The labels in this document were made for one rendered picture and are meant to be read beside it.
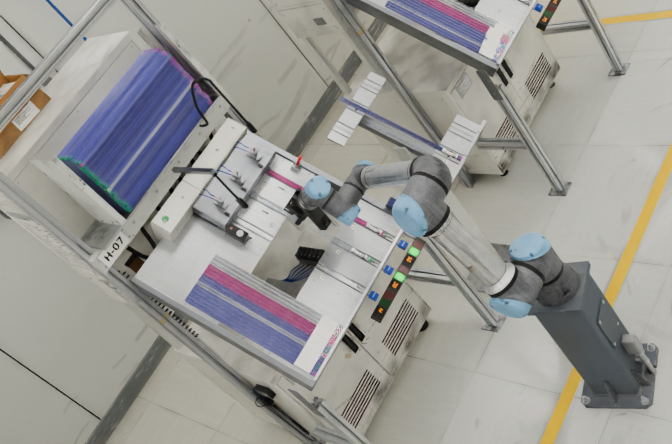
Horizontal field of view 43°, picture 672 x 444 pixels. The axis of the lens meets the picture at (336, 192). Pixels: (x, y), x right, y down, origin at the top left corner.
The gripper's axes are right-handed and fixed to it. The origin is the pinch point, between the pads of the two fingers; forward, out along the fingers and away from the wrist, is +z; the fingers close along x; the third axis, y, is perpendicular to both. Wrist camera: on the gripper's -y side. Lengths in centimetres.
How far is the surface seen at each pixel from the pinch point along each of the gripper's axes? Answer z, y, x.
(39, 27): 107, 152, -50
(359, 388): 48, -58, 27
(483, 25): -5, -20, -112
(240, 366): 41, -13, 47
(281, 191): 3.4, 11.0, -6.6
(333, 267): -3.4, -18.7, 9.0
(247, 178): 0.2, 23.5, -2.2
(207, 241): 6.2, 22.7, 23.3
